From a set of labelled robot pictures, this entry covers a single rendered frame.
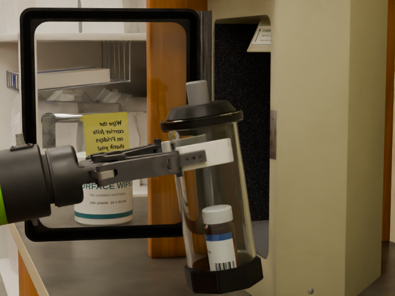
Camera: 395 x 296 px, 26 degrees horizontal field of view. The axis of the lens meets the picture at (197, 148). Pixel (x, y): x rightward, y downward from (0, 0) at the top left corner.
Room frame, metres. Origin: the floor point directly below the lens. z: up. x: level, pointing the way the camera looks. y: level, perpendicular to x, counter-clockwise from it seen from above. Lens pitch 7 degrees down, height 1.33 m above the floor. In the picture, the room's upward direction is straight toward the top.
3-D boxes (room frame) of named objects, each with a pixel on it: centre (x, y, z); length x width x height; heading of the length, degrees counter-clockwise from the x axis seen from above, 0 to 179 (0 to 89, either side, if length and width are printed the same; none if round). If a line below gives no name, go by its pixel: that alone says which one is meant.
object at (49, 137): (1.44, 0.25, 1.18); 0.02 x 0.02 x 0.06; 9
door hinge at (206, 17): (1.49, -0.01, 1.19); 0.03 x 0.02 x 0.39; 17
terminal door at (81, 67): (1.47, 0.15, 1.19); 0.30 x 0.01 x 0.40; 99
